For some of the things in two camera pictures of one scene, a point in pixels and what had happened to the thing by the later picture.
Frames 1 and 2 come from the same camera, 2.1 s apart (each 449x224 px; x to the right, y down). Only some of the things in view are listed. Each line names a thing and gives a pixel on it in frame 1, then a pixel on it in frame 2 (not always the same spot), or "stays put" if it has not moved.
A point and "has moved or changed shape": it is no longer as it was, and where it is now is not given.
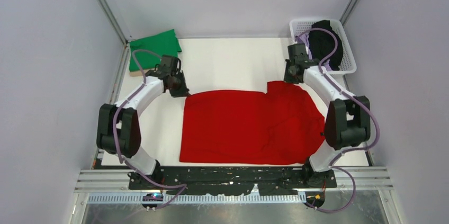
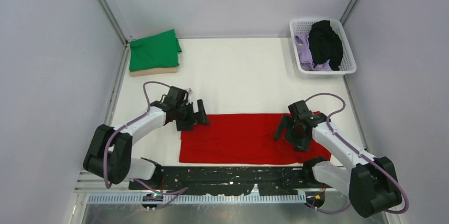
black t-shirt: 321,43 stays put
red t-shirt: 281,126 has moved or changed shape
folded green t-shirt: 164,43 stays put
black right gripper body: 288,77 -> 294,132
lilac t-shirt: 304,39 stays put
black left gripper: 183,91 -> 188,124
